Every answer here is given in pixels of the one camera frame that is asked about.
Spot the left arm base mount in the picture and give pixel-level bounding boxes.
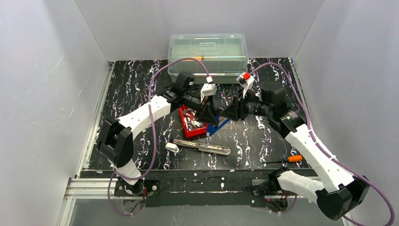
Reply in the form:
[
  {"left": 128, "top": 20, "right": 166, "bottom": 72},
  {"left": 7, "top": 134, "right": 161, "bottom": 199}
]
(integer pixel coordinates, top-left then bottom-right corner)
[{"left": 113, "top": 178, "right": 160, "bottom": 197}]

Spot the clear plastic storage box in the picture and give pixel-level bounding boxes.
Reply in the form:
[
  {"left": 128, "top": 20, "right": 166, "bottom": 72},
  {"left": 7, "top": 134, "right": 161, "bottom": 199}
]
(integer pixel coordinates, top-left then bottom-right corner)
[{"left": 168, "top": 33, "right": 248, "bottom": 84}]

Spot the purple cable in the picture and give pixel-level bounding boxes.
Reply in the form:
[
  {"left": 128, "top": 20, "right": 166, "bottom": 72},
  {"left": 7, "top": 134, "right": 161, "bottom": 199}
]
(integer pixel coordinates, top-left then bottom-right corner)
[
  {"left": 247, "top": 62, "right": 396, "bottom": 226},
  {"left": 107, "top": 57, "right": 213, "bottom": 217}
]

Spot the orange handled screwdriver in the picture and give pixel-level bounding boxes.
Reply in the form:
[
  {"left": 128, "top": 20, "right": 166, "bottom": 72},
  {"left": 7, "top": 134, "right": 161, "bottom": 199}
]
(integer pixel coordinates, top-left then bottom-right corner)
[{"left": 263, "top": 155, "right": 303, "bottom": 164}]

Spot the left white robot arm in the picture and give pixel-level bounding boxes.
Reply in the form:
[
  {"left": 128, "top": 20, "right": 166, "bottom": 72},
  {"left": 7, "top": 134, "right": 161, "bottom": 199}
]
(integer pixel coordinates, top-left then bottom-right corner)
[{"left": 96, "top": 72, "right": 218, "bottom": 186}]

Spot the black silver stapler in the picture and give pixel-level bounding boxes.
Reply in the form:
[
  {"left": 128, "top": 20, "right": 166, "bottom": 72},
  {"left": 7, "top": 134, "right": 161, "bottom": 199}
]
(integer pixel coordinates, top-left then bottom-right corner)
[{"left": 172, "top": 139, "right": 231, "bottom": 156}]

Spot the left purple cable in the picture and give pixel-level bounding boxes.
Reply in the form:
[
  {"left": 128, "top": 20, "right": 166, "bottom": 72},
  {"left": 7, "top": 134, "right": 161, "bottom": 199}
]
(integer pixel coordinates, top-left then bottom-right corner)
[{"left": 107, "top": 57, "right": 213, "bottom": 217}]

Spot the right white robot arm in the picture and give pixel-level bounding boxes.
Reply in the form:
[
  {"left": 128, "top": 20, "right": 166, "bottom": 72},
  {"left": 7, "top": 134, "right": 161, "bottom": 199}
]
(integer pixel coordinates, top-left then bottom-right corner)
[{"left": 220, "top": 88, "right": 370, "bottom": 220}]

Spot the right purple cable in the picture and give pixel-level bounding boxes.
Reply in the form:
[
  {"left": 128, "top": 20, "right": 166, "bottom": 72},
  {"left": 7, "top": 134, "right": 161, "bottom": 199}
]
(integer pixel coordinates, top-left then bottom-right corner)
[{"left": 247, "top": 62, "right": 396, "bottom": 226}]

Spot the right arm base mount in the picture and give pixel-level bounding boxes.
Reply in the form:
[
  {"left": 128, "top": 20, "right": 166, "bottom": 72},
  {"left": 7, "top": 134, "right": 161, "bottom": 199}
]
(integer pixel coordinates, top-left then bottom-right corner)
[{"left": 243, "top": 167, "right": 293, "bottom": 196}]

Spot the blue stapler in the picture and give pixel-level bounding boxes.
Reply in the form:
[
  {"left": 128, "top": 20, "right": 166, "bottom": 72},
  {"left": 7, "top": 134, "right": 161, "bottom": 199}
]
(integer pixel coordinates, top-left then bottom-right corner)
[{"left": 206, "top": 115, "right": 230, "bottom": 137}]

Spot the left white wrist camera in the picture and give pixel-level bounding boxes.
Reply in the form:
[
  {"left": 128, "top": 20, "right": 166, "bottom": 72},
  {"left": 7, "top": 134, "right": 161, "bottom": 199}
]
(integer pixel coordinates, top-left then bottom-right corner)
[{"left": 200, "top": 76, "right": 217, "bottom": 103}]

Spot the pile of staple strips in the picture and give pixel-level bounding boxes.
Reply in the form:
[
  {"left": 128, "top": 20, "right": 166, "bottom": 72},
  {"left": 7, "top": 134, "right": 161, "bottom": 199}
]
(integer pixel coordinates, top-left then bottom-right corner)
[{"left": 183, "top": 109, "right": 203, "bottom": 130}]

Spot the red plastic bin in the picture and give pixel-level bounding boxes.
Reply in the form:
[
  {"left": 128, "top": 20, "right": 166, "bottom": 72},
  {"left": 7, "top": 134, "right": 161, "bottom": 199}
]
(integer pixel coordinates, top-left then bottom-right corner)
[{"left": 179, "top": 105, "right": 208, "bottom": 138}]

